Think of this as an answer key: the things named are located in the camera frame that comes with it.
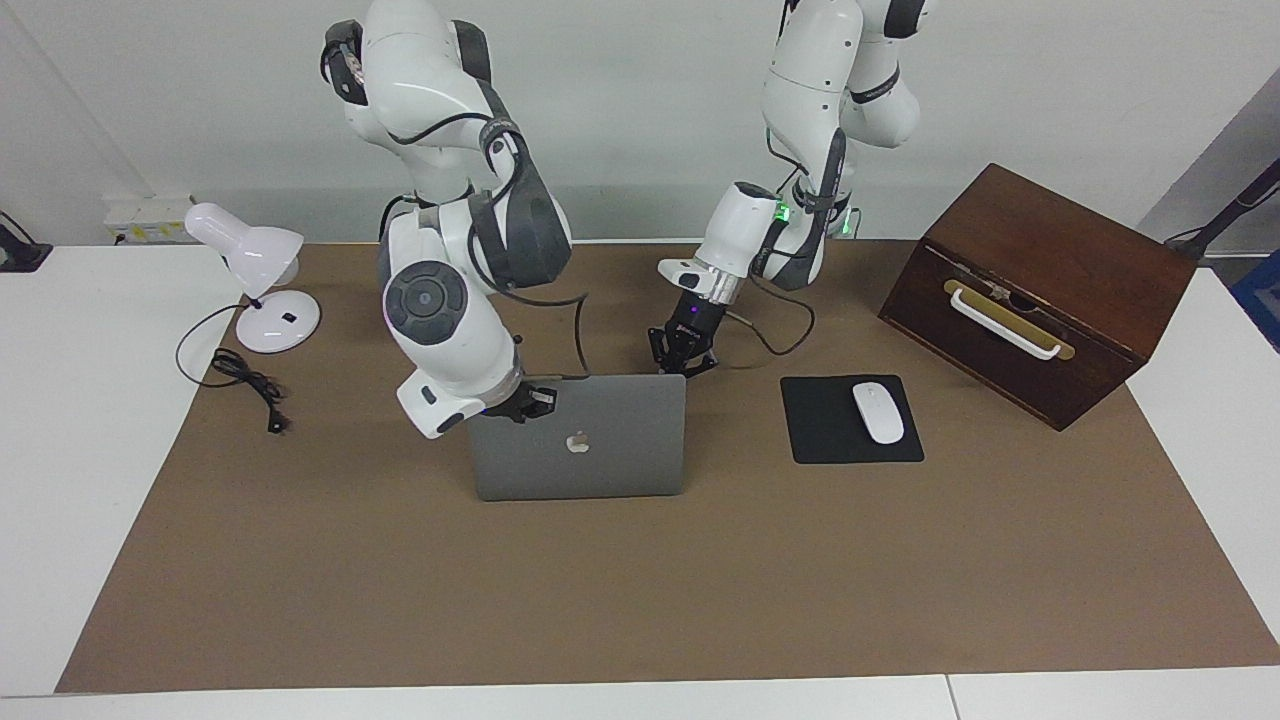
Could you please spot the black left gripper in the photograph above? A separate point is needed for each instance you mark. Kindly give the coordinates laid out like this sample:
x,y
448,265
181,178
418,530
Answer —
x,y
695,320

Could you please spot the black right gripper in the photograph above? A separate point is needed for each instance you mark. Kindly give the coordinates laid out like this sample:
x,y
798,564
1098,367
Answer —
x,y
530,402

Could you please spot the grey aluminium laptop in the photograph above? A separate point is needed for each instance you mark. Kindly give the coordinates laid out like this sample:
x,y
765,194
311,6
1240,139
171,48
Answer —
x,y
580,440

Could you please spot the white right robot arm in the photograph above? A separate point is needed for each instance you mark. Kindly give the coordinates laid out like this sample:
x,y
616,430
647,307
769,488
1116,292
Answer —
x,y
440,300

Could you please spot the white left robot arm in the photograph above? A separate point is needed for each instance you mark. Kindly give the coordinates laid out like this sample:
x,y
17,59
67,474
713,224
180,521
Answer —
x,y
810,90

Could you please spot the black mouse pad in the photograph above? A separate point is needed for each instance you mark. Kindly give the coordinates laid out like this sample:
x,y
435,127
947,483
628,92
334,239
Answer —
x,y
825,430

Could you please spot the white computer mouse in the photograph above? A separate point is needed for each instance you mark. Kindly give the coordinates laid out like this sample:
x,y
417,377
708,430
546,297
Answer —
x,y
878,412

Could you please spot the brown table mat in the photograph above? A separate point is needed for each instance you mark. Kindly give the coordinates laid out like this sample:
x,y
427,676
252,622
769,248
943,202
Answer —
x,y
640,590

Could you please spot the white desk lamp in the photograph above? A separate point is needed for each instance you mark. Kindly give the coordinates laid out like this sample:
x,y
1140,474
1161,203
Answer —
x,y
262,255

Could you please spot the dark brown wooden box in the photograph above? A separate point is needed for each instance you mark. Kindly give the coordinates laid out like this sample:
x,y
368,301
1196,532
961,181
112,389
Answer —
x,y
1060,250

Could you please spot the black table clamp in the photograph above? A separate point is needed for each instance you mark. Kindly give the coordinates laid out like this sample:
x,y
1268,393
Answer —
x,y
18,250

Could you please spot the blue bin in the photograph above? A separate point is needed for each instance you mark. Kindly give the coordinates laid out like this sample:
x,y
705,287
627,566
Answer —
x,y
1262,300

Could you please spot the white wall power strip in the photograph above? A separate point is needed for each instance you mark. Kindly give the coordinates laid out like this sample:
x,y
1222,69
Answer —
x,y
150,220

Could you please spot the dark camera stand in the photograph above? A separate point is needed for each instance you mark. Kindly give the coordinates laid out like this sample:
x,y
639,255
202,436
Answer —
x,y
1230,205

